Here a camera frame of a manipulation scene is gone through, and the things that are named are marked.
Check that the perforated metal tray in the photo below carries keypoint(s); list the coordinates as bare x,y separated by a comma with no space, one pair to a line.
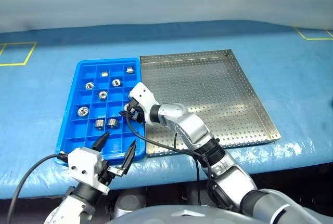
208,83

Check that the grey rounded cylinder shape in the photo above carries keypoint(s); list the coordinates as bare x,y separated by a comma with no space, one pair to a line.
128,203

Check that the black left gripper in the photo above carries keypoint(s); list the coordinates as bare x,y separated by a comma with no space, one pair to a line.
105,173

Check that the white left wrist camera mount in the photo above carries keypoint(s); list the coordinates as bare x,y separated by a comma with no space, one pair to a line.
83,161

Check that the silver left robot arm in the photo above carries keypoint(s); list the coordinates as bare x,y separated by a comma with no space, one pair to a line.
67,208

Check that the grey robot torso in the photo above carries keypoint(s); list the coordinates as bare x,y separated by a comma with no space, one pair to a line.
182,215

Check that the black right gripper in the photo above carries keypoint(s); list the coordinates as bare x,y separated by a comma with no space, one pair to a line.
137,114

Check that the blue compartment tray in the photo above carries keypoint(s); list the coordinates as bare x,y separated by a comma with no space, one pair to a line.
78,130

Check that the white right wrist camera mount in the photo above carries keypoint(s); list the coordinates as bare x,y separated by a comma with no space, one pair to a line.
143,95

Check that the blue plastic table cover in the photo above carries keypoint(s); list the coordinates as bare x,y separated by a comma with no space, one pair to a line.
39,104

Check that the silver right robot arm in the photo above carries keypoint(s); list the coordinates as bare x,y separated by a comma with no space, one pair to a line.
190,128

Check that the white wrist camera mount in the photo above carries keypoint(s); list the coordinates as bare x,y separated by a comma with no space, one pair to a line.
143,95
83,161

